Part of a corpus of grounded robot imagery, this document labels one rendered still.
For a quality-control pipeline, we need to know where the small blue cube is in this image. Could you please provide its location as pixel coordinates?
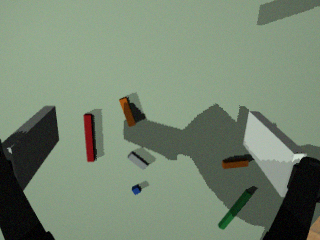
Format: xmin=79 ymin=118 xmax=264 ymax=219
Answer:
xmin=132 ymin=184 xmax=141 ymax=195

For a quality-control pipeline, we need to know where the grey rod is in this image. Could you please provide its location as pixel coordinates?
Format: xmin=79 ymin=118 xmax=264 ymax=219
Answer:
xmin=128 ymin=151 xmax=148 ymax=170

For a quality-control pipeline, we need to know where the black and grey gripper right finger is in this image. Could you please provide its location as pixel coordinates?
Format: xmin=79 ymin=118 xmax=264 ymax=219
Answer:
xmin=243 ymin=111 xmax=320 ymax=240

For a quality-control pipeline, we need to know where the orange rod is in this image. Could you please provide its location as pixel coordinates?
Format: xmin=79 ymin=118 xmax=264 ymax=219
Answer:
xmin=119 ymin=97 xmax=136 ymax=127
xmin=222 ymin=158 xmax=249 ymax=169

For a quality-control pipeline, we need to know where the green rod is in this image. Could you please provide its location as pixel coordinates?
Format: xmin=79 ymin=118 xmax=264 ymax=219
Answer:
xmin=218 ymin=190 xmax=252 ymax=230

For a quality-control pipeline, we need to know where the red rod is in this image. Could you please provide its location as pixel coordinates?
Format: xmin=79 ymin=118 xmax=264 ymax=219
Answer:
xmin=84 ymin=113 xmax=95 ymax=162

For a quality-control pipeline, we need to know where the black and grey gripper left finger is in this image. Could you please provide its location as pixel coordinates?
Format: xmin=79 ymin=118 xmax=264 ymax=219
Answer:
xmin=0 ymin=106 xmax=59 ymax=240

